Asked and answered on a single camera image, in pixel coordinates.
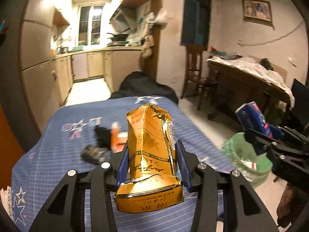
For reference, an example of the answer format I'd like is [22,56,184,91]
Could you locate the blue tissue pack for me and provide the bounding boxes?
[235,101,283,140]

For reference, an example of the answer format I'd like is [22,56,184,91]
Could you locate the orange wooden cabinet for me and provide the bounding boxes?
[0,107,24,189]

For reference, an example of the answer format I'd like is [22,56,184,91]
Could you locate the wooden chair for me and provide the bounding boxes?
[181,44,212,111]

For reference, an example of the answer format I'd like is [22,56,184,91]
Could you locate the beige kitchen cabinets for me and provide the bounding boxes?
[53,46,142,106]

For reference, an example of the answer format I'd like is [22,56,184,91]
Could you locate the dark wrapper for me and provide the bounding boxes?
[81,145,112,165]

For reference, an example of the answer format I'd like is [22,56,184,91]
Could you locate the kitchen window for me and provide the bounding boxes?
[77,5,103,46]

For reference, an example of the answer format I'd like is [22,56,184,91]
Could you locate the black cloth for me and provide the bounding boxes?
[94,125,112,150]

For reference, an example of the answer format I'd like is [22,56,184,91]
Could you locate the grey refrigerator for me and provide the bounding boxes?
[0,0,65,150]

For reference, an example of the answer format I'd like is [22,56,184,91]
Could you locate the wooden dining table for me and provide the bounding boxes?
[207,59,291,121]

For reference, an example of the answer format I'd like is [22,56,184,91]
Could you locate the framed picture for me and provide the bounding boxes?
[242,0,274,27]

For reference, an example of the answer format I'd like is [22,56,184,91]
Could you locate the white cloth on table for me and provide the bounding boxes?
[206,56,295,110]

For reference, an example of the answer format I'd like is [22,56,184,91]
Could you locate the black wok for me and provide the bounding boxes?
[107,32,129,41]

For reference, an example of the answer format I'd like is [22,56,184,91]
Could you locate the range hood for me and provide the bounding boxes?
[110,6,137,34]

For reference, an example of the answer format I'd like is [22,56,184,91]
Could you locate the black bag on floor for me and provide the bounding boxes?
[110,71,179,104]

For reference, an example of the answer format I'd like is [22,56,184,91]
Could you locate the hanging white plastic bag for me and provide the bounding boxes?
[154,8,168,25]

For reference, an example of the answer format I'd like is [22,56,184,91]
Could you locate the green lined trash bin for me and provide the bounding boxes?
[219,132,273,189]

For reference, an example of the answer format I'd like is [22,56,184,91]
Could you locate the wall cable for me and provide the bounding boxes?
[237,20,306,47]

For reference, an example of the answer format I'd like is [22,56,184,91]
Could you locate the orange white paper box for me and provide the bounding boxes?
[110,122,128,153]

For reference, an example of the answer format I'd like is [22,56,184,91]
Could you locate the dark interior window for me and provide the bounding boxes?
[181,0,211,48]

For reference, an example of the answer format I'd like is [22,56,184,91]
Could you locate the blue star-pattern tablecloth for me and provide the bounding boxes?
[10,96,233,232]

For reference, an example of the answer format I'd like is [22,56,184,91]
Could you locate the gold cigarette carton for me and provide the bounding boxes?
[114,104,184,214]

